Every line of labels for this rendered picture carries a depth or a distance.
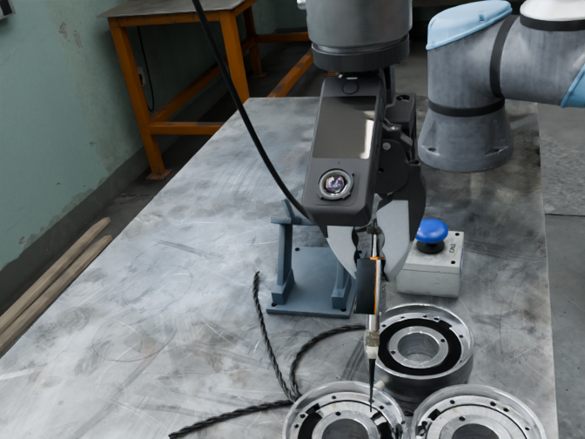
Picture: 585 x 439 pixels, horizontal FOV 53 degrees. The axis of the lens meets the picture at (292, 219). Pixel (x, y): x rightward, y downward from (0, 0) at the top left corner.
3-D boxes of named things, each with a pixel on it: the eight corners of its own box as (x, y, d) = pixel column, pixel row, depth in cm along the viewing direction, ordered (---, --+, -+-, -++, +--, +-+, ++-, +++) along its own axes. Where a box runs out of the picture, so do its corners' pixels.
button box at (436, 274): (459, 298, 67) (460, 264, 65) (397, 293, 70) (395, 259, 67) (464, 256, 74) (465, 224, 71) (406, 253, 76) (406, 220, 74)
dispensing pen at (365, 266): (350, 413, 51) (355, 217, 51) (358, 400, 55) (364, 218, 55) (375, 416, 50) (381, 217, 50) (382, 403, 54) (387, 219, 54)
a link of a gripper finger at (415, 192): (432, 231, 50) (420, 136, 45) (431, 241, 48) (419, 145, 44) (376, 233, 51) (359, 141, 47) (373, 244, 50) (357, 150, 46)
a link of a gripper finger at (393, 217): (425, 248, 56) (413, 162, 51) (420, 288, 51) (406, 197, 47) (392, 249, 57) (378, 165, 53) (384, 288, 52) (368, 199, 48)
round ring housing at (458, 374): (412, 317, 66) (411, 288, 64) (494, 364, 59) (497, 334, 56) (345, 369, 61) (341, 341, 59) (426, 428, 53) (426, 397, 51)
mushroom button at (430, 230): (446, 272, 68) (446, 235, 65) (411, 269, 69) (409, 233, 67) (449, 252, 71) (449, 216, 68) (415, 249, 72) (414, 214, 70)
